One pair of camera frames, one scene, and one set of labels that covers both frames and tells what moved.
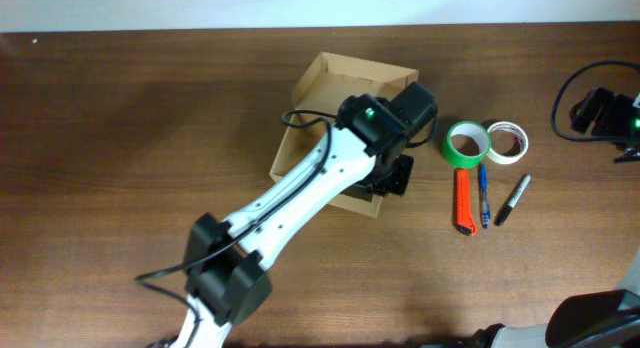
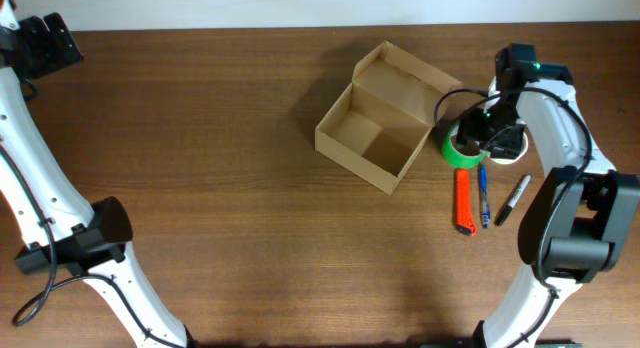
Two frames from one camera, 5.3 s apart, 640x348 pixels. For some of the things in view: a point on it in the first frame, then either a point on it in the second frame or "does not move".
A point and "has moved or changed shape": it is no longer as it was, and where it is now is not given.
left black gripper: [399, 180] to [53, 57]
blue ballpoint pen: [485, 198] does not move
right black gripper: [615, 106] to [469, 127]
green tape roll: [466, 144] does not move
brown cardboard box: [329, 81] has moved or changed shape
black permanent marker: [507, 206] does not move
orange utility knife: [464, 220] does not move
